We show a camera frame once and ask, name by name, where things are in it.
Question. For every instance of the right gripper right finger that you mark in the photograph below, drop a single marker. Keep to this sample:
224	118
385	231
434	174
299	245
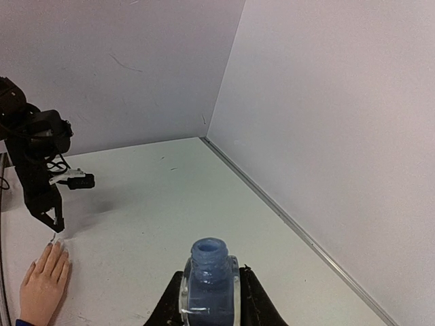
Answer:
257	308

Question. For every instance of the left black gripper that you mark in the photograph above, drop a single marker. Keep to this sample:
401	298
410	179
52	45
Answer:
40	203

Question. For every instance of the mannequin hand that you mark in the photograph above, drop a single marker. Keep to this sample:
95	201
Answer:
44	285

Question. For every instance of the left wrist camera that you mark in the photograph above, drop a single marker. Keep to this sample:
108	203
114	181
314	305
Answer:
74	179

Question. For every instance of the blue nail polish bottle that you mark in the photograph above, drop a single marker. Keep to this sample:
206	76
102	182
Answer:
210	290

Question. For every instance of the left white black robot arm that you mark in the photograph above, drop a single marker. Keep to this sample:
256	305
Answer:
33	138

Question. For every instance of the blue white red sleeve forearm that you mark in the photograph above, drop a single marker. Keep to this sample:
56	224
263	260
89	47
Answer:
20	322

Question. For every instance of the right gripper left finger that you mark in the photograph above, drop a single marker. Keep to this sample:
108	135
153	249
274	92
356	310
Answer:
166	311

